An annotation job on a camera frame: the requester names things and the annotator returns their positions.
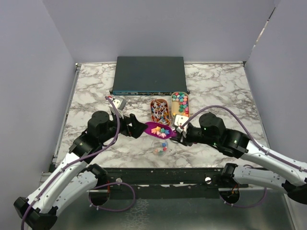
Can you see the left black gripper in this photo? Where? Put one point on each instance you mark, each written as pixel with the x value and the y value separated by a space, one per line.
pixel 135 130

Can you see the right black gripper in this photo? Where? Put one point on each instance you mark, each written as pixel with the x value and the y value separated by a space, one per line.
pixel 185 141

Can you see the purple plastic scoop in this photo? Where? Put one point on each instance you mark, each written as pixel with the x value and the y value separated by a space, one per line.
pixel 159 130

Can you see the clear plastic jar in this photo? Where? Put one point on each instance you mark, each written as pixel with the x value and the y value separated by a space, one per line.
pixel 159 147

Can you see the beige tray of star candies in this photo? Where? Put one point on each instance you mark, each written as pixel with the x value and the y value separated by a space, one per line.
pixel 180 104

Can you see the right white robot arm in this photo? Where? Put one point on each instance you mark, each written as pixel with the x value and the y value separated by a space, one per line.
pixel 279 172

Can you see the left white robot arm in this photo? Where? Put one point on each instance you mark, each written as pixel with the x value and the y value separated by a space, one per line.
pixel 75 174

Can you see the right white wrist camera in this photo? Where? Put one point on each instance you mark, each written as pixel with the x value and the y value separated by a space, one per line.
pixel 179 122

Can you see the blue network switch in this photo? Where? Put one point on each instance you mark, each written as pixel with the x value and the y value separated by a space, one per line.
pixel 149 76

